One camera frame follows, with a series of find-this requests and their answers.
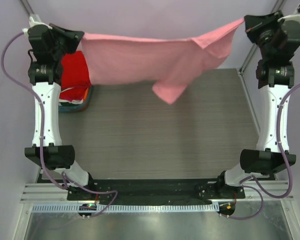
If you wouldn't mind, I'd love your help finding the pink t-shirt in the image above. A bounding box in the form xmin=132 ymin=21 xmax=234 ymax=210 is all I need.
xmin=80 ymin=18 xmax=244 ymax=104

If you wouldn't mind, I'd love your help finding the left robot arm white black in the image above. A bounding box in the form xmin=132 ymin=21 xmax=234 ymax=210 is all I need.
xmin=24 ymin=23 xmax=91 ymax=187

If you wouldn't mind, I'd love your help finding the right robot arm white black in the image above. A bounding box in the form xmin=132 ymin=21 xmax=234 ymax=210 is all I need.
xmin=212 ymin=5 xmax=300 ymax=199

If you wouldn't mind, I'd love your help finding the red folded t-shirt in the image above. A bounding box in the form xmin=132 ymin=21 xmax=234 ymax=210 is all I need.
xmin=61 ymin=51 xmax=92 ymax=91

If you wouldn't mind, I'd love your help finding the orange folded t-shirt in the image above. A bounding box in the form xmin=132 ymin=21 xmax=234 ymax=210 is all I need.
xmin=82 ymin=87 xmax=91 ymax=102

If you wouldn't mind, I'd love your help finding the white folded t-shirt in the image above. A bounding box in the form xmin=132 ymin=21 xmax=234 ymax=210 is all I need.
xmin=58 ymin=99 xmax=84 ymax=106

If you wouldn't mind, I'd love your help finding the teal plastic basket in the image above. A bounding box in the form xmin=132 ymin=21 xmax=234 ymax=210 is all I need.
xmin=58 ymin=86 xmax=94 ymax=113

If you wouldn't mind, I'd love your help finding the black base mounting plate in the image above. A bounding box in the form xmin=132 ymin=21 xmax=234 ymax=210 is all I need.
xmin=67 ymin=178 xmax=246 ymax=206

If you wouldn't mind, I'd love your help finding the aluminium frame rail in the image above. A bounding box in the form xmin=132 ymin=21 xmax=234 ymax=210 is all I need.
xmin=19 ymin=182 xmax=71 ymax=204

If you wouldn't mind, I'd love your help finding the white slotted cable duct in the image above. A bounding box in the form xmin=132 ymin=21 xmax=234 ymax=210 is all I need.
xmin=31 ymin=202 xmax=220 ymax=214

